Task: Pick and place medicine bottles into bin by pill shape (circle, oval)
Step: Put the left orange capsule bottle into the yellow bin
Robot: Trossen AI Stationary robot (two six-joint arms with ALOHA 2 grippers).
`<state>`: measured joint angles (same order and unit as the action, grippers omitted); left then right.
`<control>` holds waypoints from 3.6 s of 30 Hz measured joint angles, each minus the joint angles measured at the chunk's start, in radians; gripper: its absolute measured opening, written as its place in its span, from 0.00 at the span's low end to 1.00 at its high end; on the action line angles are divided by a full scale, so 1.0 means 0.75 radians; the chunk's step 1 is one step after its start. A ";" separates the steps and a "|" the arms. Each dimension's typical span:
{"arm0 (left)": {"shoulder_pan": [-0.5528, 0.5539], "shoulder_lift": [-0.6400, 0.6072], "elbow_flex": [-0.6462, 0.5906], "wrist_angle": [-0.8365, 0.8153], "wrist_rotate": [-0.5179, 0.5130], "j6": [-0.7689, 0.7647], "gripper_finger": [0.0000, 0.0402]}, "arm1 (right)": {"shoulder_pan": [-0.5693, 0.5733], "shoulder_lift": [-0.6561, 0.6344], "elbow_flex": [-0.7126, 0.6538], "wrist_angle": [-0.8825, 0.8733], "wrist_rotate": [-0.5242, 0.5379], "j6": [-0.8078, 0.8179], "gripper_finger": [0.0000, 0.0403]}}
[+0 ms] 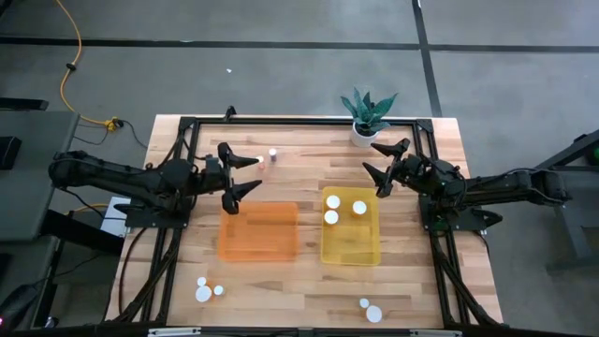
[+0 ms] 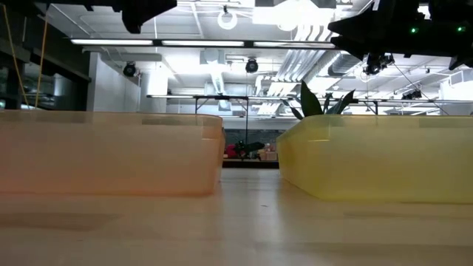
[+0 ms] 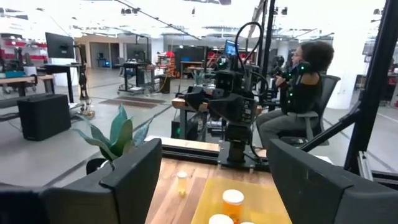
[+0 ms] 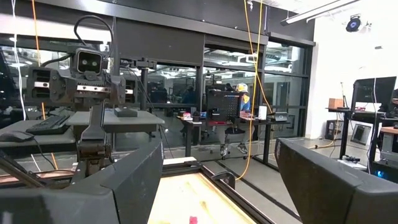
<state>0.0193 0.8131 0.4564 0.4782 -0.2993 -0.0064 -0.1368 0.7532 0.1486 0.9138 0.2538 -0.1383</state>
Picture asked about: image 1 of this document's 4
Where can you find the dark metal cart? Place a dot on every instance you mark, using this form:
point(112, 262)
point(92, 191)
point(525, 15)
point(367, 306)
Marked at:
point(568, 220)

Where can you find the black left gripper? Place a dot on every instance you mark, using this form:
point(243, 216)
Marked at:
point(213, 178)

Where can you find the black flat bar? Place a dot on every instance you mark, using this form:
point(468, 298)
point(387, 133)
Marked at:
point(23, 104)

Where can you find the small gray floor object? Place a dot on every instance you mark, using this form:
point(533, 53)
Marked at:
point(50, 322)

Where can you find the black aluminium rig frame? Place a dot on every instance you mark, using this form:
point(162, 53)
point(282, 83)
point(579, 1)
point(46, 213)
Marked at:
point(304, 121)

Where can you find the green spiky-leaf plant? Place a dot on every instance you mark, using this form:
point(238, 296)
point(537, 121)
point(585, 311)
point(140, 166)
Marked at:
point(367, 112)

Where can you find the gray desk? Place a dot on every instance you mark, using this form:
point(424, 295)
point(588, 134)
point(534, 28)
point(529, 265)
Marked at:
point(28, 206)

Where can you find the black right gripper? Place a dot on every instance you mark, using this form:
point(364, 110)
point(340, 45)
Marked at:
point(421, 173)

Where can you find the black equipment box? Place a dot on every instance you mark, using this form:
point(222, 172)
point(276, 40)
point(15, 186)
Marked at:
point(75, 231)

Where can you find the white plant pot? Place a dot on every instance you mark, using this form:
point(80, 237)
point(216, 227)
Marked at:
point(362, 139)

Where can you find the translucent yellow plastic bin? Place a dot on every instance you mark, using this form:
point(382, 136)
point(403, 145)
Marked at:
point(351, 243)

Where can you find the translucent orange plastic bin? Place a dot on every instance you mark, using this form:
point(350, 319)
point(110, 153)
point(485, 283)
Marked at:
point(257, 231)

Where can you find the small purple white-capped bottle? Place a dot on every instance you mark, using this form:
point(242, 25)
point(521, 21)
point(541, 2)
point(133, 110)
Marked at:
point(272, 152)

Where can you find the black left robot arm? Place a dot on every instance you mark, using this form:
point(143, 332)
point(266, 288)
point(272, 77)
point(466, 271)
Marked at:
point(117, 180)

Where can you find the black frame clamp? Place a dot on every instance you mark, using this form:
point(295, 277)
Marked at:
point(229, 112)

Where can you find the black device on desk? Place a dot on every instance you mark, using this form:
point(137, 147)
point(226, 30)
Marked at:
point(8, 152)

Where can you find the white box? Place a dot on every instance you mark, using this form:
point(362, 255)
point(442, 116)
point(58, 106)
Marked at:
point(112, 227)

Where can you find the small orange white-capped medicine bottle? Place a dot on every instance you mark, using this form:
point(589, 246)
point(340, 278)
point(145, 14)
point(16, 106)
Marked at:
point(201, 281)
point(364, 303)
point(260, 160)
point(218, 290)

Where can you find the silver metal bracket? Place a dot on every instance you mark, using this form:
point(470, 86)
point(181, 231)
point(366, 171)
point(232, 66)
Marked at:
point(435, 333)
point(173, 332)

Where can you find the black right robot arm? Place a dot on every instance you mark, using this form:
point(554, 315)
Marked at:
point(515, 185)

